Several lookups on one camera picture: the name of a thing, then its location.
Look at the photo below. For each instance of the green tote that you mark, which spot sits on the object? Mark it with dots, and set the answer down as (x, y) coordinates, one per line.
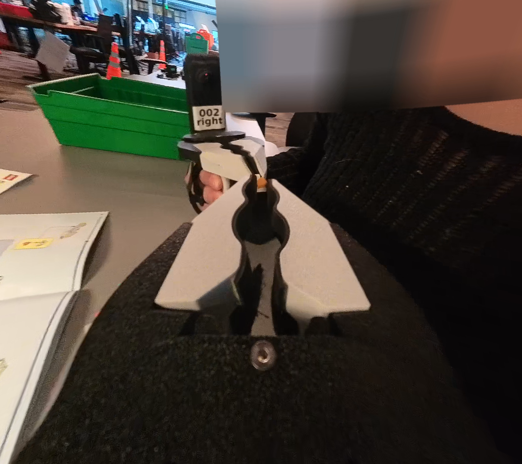
(195, 44)

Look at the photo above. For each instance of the black floor lamp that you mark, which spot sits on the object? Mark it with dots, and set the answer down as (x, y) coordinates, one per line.
(163, 3)

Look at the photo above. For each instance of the grey sheet of board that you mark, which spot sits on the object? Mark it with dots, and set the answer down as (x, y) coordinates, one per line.
(53, 50)

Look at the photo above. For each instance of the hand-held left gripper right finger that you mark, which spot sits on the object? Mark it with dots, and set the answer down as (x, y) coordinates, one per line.
(318, 264)

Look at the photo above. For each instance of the person's right hand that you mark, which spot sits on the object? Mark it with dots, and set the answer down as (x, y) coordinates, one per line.
(212, 189)

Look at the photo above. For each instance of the person's right forearm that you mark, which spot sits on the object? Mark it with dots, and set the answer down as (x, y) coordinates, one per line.
(285, 168)

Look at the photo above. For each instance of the small orange lego piece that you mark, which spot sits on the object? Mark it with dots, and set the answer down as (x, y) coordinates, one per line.
(262, 184)

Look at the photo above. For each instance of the green plastic bin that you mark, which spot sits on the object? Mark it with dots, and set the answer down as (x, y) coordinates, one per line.
(114, 125)

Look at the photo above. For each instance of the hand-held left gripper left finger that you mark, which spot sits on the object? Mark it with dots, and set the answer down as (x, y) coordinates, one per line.
(204, 264)

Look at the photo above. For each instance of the orange traffic cone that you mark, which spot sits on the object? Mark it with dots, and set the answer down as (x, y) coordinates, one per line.
(114, 62)
(162, 58)

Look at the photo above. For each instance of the open instruction booklet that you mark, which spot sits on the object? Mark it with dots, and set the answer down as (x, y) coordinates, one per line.
(32, 268)

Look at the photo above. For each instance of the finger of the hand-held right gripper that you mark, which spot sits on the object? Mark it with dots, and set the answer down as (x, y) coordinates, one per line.
(259, 154)
(224, 162)

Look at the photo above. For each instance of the long wooden workbench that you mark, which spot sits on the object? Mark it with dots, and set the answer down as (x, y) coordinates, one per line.
(61, 26)

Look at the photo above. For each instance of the person's black sweater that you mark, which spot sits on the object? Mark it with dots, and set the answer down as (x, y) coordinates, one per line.
(428, 207)

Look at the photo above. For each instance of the black office chair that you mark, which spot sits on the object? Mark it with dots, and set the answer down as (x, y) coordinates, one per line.
(91, 52)

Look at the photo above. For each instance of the small white booklet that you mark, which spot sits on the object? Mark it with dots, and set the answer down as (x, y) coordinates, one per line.
(12, 183)

